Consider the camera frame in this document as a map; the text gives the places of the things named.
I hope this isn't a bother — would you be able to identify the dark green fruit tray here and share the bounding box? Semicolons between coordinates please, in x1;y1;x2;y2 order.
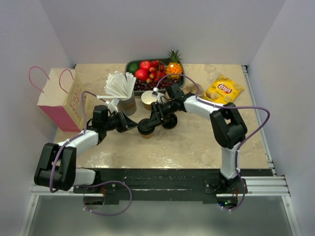
125;58;185;96

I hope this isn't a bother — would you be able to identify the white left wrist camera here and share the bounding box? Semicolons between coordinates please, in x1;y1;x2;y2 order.
105;98;120;113

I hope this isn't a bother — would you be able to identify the green lime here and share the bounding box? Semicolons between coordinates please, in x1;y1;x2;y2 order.
128;63;139;74

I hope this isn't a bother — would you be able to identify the brown paper coffee cup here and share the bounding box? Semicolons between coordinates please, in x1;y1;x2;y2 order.
141;133;153;139

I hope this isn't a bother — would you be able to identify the yellow chips bag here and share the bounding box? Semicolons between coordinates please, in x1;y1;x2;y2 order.
203;74;244;104

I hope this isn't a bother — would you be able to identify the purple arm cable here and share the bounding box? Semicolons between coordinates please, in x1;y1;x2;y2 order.
49;90;109;193
154;73;271;212

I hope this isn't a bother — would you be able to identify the red apple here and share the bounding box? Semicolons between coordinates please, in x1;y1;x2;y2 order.
134;69;148;82
139;60;151;71

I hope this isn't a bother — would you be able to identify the black coffee cup lid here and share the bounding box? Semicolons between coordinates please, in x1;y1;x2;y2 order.
137;118;155;135

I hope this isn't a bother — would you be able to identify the black cup lid stack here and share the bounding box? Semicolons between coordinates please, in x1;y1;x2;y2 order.
162;114;178;129

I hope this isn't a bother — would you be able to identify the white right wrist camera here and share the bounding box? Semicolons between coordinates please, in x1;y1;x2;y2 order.
152;87;163;102

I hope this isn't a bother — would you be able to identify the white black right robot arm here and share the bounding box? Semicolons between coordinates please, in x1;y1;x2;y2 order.
138;85;248;193

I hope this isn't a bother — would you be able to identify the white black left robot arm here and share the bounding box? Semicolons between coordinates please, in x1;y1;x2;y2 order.
34;105;138;193

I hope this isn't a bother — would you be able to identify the grey metal straw holder cup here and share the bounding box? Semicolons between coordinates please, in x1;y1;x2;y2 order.
118;92;137;116

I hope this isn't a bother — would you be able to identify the orange pineapple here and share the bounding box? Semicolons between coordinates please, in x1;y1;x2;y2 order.
166;50;183;80

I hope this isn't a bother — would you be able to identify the pink white paper bag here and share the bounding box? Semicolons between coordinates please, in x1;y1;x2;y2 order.
29;68;90;132

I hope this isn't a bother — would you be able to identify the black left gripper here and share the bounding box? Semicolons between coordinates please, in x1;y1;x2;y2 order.
104;111;138;134

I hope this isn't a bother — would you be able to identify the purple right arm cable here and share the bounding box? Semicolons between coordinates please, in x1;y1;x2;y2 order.
154;73;271;212

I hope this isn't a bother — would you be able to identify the red cherry cluster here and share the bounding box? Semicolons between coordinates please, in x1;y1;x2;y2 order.
146;60;166;84

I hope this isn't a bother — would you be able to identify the purple grape bunch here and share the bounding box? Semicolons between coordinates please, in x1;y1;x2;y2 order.
133;78;179;91

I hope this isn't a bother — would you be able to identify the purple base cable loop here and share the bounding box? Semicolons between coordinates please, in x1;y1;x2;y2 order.
83;180;133;217

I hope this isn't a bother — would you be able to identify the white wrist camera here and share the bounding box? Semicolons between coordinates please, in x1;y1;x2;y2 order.
105;98;120;113
152;87;163;102

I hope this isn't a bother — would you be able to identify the white wrapped straw bundle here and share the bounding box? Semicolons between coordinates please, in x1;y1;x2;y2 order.
96;71;136;100

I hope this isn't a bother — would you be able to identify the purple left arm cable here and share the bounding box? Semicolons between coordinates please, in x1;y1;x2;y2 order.
49;90;109;193

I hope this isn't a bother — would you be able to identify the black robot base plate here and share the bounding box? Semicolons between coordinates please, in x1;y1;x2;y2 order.
72;168;274;205

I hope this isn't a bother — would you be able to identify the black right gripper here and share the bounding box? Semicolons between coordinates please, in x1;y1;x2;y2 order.
148;100;177;128

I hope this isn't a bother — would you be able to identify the brown pulp cup carrier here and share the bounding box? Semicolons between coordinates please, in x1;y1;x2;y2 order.
183;84;204;97

